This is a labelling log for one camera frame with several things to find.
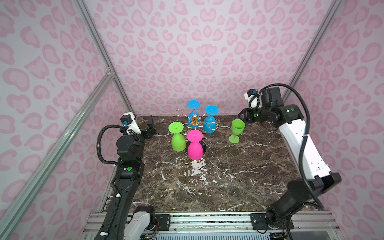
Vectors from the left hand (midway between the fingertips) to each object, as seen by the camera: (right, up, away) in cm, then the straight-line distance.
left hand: (140, 115), depth 66 cm
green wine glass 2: (+52, -5, +33) cm, 61 cm away
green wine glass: (+15, -14, +14) cm, 25 cm away
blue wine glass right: (+32, -3, +21) cm, 38 cm away
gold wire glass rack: (+30, -15, +38) cm, 50 cm away
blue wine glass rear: (+23, -1, +11) cm, 26 cm away
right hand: (+47, +1, +6) cm, 48 cm away
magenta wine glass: (+24, -17, +10) cm, 31 cm away
